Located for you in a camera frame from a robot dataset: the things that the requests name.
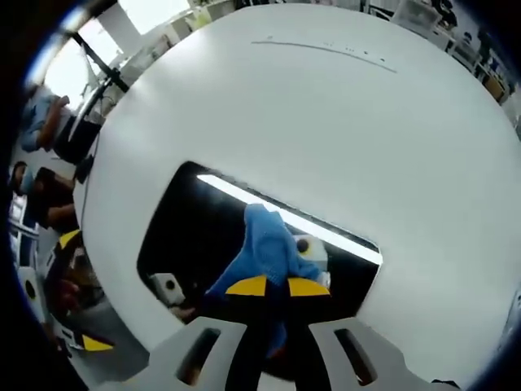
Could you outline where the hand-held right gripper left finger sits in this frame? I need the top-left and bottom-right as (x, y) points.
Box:
(97, 275), (269, 391)

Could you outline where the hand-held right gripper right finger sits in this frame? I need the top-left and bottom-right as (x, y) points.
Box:
(287, 276), (435, 391)

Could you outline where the black tablet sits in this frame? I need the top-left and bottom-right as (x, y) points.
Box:
(136, 160), (384, 327)

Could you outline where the blue cleaning cloth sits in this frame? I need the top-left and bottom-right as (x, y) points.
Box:
(203, 203), (331, 359)

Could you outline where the black cable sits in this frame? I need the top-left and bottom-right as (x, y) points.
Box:
(76, 156), (95, 231)

